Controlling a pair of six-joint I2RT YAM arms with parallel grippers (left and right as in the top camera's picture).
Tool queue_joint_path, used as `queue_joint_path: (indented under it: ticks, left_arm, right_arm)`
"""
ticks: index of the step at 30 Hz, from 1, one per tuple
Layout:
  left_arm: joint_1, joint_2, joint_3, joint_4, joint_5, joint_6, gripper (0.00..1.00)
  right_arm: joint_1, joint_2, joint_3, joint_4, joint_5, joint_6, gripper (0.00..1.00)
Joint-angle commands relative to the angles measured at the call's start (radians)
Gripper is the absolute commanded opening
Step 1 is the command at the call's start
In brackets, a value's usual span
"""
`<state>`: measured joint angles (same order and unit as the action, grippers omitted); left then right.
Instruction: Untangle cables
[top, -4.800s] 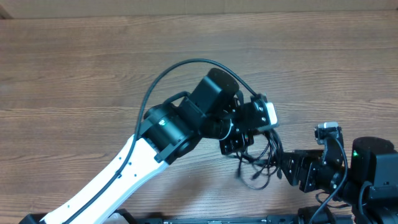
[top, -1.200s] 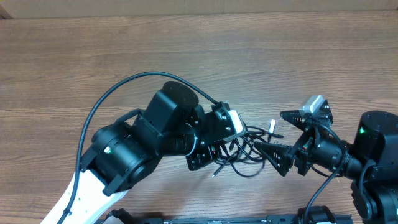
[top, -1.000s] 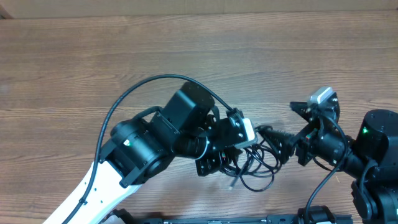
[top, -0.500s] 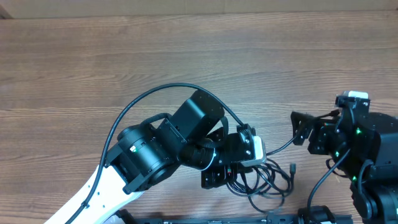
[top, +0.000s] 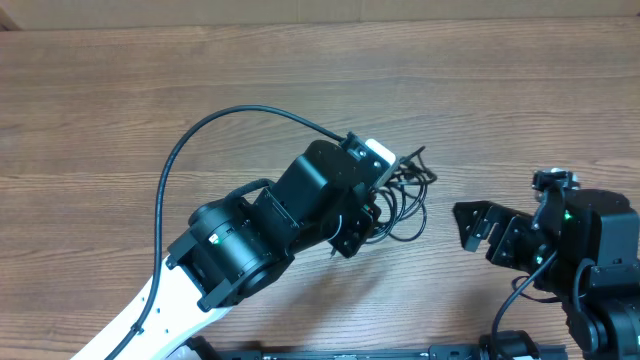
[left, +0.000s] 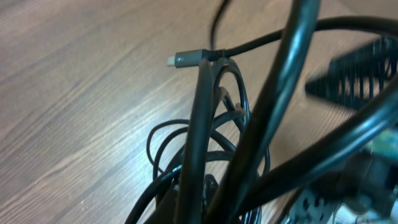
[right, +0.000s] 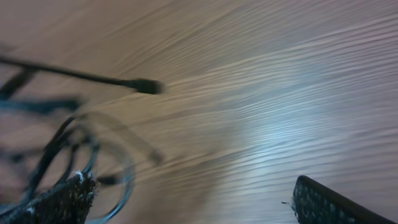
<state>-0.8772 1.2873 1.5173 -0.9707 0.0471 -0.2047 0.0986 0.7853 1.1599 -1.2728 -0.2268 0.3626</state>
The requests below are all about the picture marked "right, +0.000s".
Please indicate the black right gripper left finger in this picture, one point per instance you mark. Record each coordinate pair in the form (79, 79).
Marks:
(66, 203)

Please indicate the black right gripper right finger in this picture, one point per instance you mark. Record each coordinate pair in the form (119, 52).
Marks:
(314, 203)

